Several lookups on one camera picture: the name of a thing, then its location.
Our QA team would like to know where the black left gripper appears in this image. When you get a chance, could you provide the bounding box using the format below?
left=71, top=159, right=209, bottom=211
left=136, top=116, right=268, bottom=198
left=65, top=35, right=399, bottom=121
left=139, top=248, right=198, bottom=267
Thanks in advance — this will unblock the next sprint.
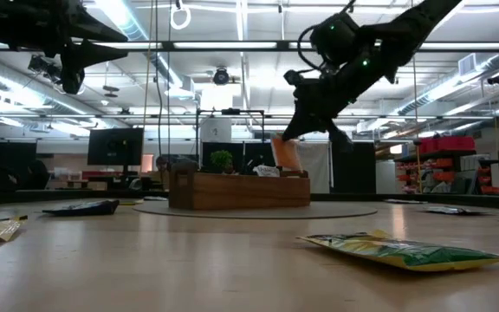
left=0, top=0, right=129, bottom=95

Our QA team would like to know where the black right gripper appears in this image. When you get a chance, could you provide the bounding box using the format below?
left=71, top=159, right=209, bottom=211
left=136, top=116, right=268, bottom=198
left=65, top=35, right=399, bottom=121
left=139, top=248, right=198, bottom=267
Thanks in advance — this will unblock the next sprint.
left=280, top=59, right=384, bottom=154

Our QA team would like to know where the white partition panel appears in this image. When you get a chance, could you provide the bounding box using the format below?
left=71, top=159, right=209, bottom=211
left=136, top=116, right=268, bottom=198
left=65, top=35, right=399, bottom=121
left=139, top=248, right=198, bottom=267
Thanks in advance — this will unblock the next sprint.
left=296, top=142, right=332, bottom=194

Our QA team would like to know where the black partition panel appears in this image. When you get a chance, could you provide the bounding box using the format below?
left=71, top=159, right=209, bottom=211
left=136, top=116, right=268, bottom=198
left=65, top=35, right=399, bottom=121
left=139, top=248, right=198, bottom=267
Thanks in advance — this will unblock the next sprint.
left=330, top=140, right=377, bottom=195

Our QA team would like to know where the round grey mat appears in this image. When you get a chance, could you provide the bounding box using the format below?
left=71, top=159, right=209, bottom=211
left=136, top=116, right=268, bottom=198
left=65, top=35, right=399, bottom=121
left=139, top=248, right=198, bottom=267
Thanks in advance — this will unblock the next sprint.
left=132, top=200, right=379, bottom=220

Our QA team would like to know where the wooden three-compartment tray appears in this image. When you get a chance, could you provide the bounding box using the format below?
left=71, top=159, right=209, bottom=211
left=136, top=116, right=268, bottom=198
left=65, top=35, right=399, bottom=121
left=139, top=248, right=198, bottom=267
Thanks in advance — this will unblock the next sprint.
left=168, top=160, right=312, bottom=212

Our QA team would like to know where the small green plant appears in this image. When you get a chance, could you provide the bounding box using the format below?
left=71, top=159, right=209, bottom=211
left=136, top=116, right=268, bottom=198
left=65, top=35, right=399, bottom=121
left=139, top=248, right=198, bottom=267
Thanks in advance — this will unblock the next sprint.
left=209, top=149, right=234, bottom=174

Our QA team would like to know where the black monitor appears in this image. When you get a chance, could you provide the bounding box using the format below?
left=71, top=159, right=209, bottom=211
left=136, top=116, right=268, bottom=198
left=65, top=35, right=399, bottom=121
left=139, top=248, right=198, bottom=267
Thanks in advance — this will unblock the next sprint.
left=87, top=127, right=145, bottom=166

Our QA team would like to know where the black overhead beam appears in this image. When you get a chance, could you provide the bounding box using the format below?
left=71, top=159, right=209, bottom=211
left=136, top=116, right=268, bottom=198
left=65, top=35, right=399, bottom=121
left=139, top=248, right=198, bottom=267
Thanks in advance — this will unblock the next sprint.
left=0, top=39, right=499, bottom=52

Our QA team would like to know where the red bin shelf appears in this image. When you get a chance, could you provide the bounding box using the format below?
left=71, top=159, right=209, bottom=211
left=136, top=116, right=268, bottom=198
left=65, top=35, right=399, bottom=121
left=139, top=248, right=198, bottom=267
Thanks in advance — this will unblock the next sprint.
left=394, top=136, right=499, bottom=196

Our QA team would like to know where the person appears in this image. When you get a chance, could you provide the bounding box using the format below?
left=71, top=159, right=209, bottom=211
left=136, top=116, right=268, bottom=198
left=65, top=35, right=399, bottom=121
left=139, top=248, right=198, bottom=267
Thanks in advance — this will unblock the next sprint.
left=153, top=155, right=171, bottom=175

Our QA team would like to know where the white hanging ring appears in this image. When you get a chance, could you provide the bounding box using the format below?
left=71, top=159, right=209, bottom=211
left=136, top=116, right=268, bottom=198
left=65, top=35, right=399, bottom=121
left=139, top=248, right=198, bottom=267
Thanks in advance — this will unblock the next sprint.
left=170, top=3, right=192, bottom=31

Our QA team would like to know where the black overhead camera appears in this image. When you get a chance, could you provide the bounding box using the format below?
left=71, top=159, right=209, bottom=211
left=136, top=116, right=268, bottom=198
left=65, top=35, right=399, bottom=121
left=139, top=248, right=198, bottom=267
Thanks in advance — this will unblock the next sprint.
left=212, top=67, right=231, bottom=87

